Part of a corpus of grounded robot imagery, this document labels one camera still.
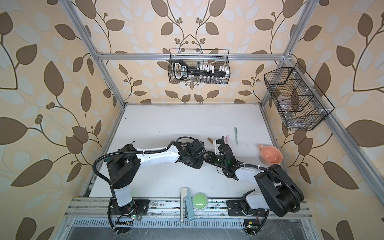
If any green pen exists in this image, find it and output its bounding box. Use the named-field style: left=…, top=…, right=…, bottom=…
left=234, top=127, right=239, bottom=145

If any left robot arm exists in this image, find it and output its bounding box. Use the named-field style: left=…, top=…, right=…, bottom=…
left=92, top=137, right=206, bottom=207

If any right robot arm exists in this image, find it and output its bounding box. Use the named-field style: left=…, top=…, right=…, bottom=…
left=203, top=139, right=304, bottom=217

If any pink cup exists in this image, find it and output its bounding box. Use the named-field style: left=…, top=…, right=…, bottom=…
left=258, top=145, right=283, bottom=166

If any green push button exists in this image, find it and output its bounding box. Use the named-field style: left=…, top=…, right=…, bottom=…
left=192, top=193, right=208, bottom=211

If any black tool in basket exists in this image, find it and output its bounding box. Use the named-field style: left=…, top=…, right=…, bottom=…
left=171, top=60, right=231, bottom=80

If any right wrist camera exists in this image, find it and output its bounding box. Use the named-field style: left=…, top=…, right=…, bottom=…
left=213, top=140, right=221, bottom=155

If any grey bracket tool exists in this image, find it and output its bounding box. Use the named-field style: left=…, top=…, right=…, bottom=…
left=180, top=188, right=195, bottom=222

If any rear wire basket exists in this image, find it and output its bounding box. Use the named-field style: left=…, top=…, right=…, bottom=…
left=168, top=48, right=231, bottom=85

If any side wire basket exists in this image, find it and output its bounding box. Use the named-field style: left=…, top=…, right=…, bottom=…
left=264, top=63, right=335, bottom=131

